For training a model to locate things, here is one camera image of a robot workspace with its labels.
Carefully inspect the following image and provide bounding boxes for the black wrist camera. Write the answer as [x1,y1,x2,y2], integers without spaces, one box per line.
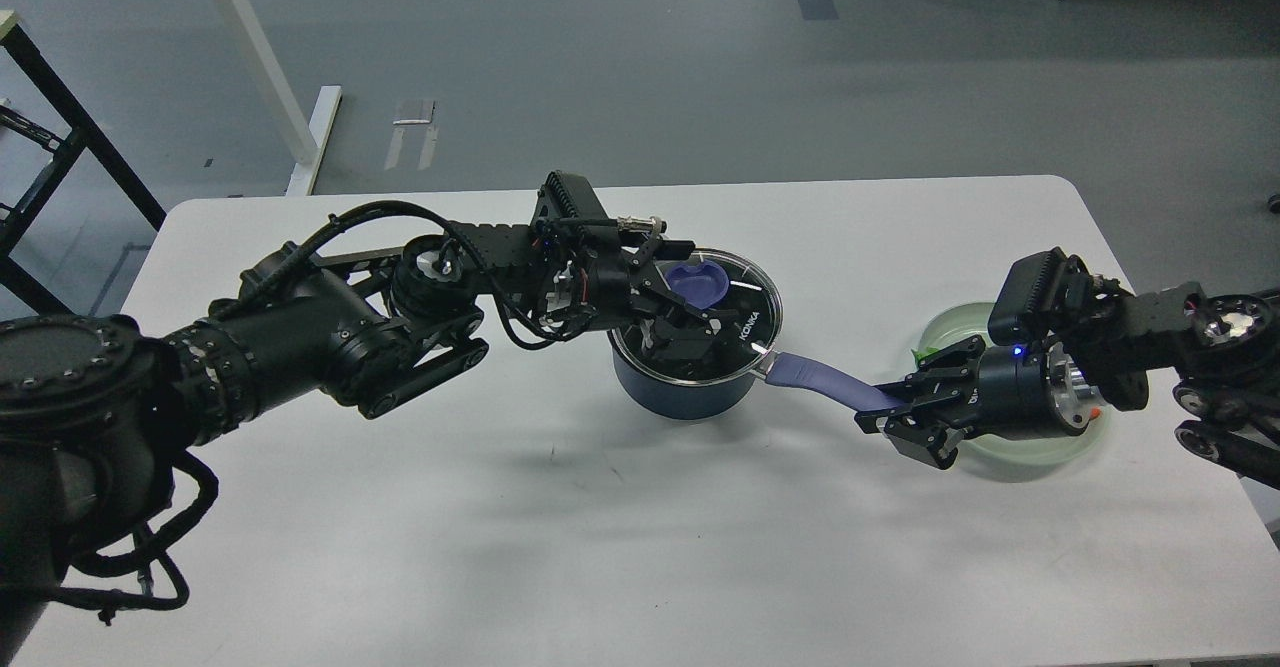
[987,247,1085,344]
[531,172,667,251]

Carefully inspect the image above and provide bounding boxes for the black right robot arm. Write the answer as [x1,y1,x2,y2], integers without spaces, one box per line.
[855,274,1277,488]

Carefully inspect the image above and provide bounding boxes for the orange toy carrot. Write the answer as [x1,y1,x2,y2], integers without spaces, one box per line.
[915,343,1103,431]

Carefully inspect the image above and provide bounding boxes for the dark blue saucepan purple handle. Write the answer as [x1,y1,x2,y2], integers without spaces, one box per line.
[608,319,911,421]

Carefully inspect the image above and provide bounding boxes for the black metal stand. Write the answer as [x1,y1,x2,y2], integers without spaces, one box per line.
[1,10,168,315]

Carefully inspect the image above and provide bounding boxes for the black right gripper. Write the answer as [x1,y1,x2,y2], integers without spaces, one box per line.
[856,335,1091,470]

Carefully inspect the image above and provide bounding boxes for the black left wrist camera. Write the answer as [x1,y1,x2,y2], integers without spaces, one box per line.
[531,172,667,251]

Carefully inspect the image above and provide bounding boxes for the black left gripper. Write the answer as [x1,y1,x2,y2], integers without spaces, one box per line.
[545,230,742,380]

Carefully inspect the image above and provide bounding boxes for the pale green plate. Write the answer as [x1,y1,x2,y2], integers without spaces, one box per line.
[914,302,1114,471]

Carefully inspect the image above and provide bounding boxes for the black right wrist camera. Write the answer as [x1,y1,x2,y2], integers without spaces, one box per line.
[987,247,1085,344]

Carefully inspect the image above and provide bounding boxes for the glass pot lid purple knob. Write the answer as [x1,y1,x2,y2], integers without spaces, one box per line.
[608,248,783,387]

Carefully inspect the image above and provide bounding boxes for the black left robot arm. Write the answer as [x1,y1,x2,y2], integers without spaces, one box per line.
[3,198,730,664]

